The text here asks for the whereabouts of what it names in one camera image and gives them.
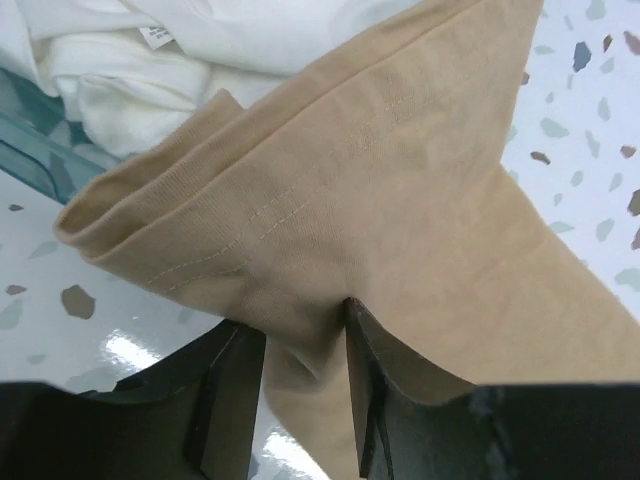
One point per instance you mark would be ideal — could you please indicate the beige t shirt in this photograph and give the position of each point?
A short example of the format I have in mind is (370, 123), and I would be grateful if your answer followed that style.
(374, 173)

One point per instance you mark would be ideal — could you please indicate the teal plastic basket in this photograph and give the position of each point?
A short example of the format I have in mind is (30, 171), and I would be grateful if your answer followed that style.
(40, 148)

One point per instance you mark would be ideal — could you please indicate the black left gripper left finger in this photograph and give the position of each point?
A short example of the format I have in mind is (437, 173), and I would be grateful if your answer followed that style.
(191, 415)

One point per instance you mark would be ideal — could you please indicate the white t shirt black print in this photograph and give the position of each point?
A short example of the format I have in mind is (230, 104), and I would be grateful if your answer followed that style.
(129, 73)

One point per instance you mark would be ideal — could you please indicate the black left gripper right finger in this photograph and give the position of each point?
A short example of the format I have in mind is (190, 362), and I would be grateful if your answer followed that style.
(415, 420)

